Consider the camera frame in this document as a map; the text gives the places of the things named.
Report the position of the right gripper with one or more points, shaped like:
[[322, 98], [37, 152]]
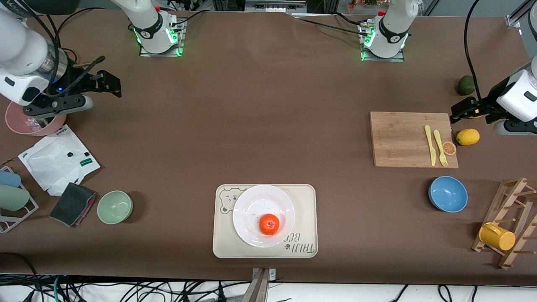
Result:
[[78, 80]]

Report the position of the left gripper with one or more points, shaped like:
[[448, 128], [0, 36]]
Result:
[[491, 99]]

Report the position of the white round plate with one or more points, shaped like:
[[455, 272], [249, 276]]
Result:
[[256, 205]]

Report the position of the orange fruit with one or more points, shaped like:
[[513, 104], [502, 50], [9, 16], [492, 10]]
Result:
[[269, 224]]

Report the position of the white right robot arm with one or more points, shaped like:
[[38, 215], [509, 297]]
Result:
[[21, 46]]

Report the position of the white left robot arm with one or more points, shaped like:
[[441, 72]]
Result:
[[390, 29]]

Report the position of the yellow lemon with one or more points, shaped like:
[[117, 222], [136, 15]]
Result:
[[477, 117], [467, 137]]

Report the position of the dark green avocado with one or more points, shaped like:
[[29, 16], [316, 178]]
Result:
[[465, 85]]

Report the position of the orange slice piece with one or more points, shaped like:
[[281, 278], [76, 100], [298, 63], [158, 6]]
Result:
[[449, 148]]

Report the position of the yellow plastic fork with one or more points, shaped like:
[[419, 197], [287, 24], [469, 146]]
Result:
[[439, 144]]

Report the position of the yellow plastic knife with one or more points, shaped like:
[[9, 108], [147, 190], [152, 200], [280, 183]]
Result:
[[431, 147]]

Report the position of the wooden cutting board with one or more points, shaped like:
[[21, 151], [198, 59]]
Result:
[[398, 138]]

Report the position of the blue bowl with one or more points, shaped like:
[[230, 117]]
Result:
[[448, 193]]

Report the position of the brown table cover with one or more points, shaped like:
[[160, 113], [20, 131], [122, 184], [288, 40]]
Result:
[[188, 126]]

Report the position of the pink bowl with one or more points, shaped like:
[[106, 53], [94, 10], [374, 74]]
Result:
[[16, 123]]

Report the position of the wooden peg rack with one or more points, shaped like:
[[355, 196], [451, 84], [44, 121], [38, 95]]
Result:
[[514, 197]]

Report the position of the white plastic bag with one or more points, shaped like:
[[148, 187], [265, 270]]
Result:
[[54, 167]]

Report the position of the aluminium profile bar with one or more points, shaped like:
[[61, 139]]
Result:
[[512, 21]]

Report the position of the pale green bowl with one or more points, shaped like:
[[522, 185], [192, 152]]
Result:
[[115, 207]]

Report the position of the dark grey sponge cloth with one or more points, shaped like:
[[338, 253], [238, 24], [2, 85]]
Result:
[[72, 203]]

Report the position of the yellow cup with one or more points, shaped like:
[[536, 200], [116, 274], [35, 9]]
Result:
[[497, 237]]

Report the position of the light blue cup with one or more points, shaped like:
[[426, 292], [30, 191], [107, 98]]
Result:
[[8, 178]]

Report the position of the pale green cup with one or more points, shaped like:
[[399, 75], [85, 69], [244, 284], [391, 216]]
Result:
[[12, 198]]

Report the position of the cream bear print tray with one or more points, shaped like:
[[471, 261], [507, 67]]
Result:
[[304, 209]]

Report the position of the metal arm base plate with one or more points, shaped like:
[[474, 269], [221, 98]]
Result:
[[365, 56], [181, 42]]

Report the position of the grey metal frame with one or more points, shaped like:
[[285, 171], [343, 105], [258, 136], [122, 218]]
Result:
[[272, 6]]

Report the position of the grey metal clamp bracket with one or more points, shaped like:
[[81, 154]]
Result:
[[262, 285]]

